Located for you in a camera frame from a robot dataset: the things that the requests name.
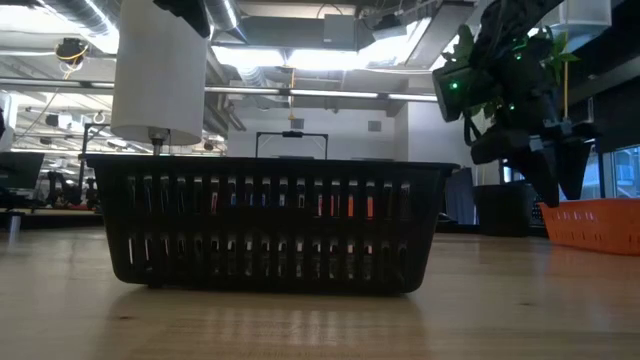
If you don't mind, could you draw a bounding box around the metal cylinder support pole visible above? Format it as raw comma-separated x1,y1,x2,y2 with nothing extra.
148,127,171,157

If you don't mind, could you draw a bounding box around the black tubular stand frame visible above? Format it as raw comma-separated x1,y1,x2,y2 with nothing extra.
78,122,111,184

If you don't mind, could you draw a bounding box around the black plant pot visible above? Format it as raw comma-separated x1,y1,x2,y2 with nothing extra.
472,182,539,237

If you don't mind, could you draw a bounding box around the short metal post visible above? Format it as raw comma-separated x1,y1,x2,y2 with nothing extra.
5,210,24,239

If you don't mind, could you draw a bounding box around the black monitor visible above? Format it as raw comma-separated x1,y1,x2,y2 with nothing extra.
0,151,46,182

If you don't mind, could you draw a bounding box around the black table frame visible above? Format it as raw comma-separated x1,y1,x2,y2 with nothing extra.
434,219,549,239

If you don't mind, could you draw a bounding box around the black slotted plastic basket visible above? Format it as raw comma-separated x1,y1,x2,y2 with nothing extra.
84,153,460,296

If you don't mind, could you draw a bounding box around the large white cylinder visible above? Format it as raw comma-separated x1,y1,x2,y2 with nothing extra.
110,0,210,147

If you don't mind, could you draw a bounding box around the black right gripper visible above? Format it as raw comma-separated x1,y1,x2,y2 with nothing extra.
469,118,602,209

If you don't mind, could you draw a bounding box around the dark folding screen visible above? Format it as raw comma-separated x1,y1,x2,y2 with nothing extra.
444,166,476,226

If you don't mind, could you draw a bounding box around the green leafy plant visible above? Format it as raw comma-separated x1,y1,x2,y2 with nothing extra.
439,23,581,121

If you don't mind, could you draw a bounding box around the long ceiling light bar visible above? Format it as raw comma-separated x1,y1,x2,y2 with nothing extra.
203,85,441,104

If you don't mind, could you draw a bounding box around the black metal gantry frame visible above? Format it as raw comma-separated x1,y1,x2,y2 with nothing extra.
254,130,330,161

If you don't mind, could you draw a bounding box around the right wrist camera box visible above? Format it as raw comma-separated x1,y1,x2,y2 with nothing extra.
432,63,479,124

